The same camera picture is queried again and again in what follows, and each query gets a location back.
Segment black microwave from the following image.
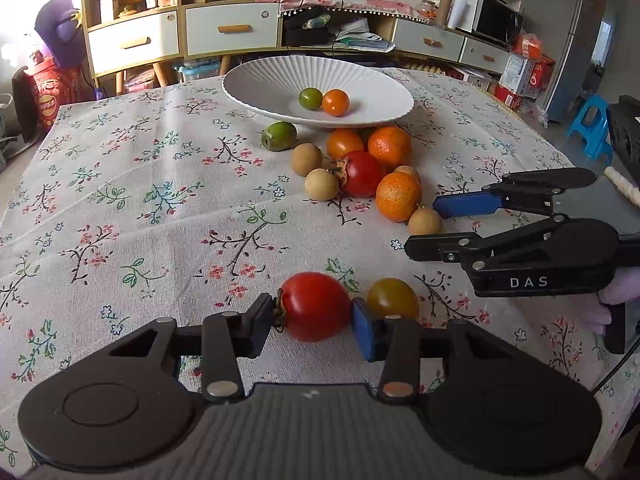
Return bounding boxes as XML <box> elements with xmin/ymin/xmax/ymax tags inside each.
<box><xmin>472</xmin><ymin>0</ymin><xmax>523</xmax><ymax>51</ymax></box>

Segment floral tablecloth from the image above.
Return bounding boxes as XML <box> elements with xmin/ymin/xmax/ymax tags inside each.
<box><xmin>0</xmin><ymin>67</ymin><xmax>640</xmax><ymax>480</ymax></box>

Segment pink tasselled cloth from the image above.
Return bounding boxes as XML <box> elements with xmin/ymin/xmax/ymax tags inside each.
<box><xmin>245</xmin><ymin>0</ymin><xmax>436</xmax><ymax>23</ymax></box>

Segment low cabinet with drawers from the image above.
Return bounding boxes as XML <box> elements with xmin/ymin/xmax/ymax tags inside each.
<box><xmin>392</xmin><ymin>17</ymin><xmax>511</xmax><ymax>76</ymax></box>

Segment orange mandarin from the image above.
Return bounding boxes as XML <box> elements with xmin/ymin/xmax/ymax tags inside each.
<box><xmin>375</xmin><ymin>172</ymin><xmax>424</xmax><ymax>223</ymax></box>
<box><xmin>367</xmin><ymin>126</ymin><xmax>412</xmax><ymax>169</ymax></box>

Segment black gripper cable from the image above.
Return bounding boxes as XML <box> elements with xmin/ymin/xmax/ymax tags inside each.
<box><xmin>592</xmin><ymin>345</ymin><xmax>640</xmax><ymax>392</ymax></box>

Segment grey refrigerator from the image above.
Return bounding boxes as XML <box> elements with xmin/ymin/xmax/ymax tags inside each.
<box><xmin>545</xmin><ymin>0</ymin><xmax>621</xmax><ymax>123</ymax></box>

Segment red barrel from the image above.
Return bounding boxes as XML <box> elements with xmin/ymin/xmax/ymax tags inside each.
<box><xmin>30</xmin><ymin>57</ymin><xmax>83</xmax><ymax>131</ymax></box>

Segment clear box with blue lid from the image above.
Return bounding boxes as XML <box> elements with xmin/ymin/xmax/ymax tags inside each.
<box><xmin>177</xmin><ymin>60</ymin><xmax>221</xmax><ymax>83</ymax></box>

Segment purple plush toy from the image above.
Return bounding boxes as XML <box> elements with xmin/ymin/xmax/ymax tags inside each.
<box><xmin>34</xmin><ymin>0</ymin><xmax>83</xmax><ymax>68</ymax></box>

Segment wooden shelf cabinet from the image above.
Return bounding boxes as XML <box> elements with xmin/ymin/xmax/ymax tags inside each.
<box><xmin>80</xmin><ymin>0</ymin><xmax>183</xmax><ymax>96</ymax></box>

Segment green jujube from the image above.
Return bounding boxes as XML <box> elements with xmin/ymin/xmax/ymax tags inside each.
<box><xmin>261</xmin><ymin>121</ymin><xmax>297</xmax><ymax>152</ymax></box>

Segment white ribbed plate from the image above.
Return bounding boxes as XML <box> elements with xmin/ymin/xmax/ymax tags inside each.
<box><xmin>221</xmin><ymin>56</ymin><xmax>416</xmax><ymax>128</ymax></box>

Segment person's right hand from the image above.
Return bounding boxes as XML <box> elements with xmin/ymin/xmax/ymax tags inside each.
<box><xmin>590</xmin><ymin>266</ymin><xmax>640</xmax><ymax>335</ymax></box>

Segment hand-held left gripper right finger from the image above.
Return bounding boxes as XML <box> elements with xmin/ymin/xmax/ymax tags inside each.
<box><xmin>351</xmin><ymin>299</ymin><xmax>531</xmax><ymax>402</ymax></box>

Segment red and white gift box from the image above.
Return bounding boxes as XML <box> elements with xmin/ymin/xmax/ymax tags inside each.
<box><xmin>500</xmin><ymin>52</ymin><xmax>553</xmax><ymax>101</ymax></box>

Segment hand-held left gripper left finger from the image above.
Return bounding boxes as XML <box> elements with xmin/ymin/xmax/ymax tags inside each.
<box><xmin>100</xmin><ymin>294</ymin><xmax>275</xmax><ymax>402</ymax></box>

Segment blue plastic stool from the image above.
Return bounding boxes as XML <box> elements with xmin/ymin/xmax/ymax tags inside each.
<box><xmin>567</xmin><ymin>94</ymin><xmax>613</xmax><ymax>166</ymax></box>

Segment red tomato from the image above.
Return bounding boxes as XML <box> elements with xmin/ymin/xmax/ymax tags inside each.
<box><xmin>332</xmin><ymin>151</ymin><xmax>387</xmax><ymax>198</ymax></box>
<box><xmin>272</xmin><ymin>272</ymin><xmax>353</xmax><ymax>342</ymax></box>

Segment yellow green tomato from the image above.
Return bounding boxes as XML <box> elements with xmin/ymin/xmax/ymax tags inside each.
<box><xmin>366</xmin><ymin>277</ymin><xmax>421</xmax><ymax>321</ymax></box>

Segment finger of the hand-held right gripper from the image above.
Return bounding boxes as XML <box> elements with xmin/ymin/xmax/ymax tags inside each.
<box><xmin>432</xmin><ymin>167</ymin><xmax>598</xmax><ymax>219</ymax></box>
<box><xmin>404</xmin><ymin>214</ymin><xmax>570</xmax><ymax>270</ymax></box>

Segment black bag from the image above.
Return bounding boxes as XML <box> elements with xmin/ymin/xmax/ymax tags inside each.
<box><xmin>285</xmin><ymin>7</ymin><xmax>333</xmax><ymax>48</ymax></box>

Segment small orange tomato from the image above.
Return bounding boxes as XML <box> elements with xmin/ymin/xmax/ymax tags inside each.
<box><xmin>322</xmin><ymin>89</ymin><xmax>351</xmax><ymax>117</ymax></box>

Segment egg cartons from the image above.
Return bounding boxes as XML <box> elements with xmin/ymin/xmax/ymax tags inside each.
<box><xmin>400</xmin><ymin>57</ymin><xmax>451</xmax><ymax>73</ymax></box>

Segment white drawer cabinet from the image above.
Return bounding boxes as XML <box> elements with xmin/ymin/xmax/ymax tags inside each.
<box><xmin>181</xmin><ymin>0</ymin><xmax>283</xmax><ymax>73</ymax></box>

